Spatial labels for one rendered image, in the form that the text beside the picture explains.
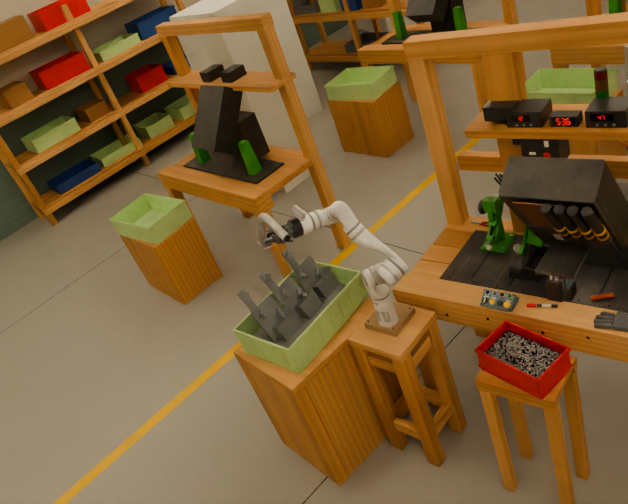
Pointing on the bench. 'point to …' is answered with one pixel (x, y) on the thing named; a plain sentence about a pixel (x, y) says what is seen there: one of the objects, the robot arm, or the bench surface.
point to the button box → (500, 300)
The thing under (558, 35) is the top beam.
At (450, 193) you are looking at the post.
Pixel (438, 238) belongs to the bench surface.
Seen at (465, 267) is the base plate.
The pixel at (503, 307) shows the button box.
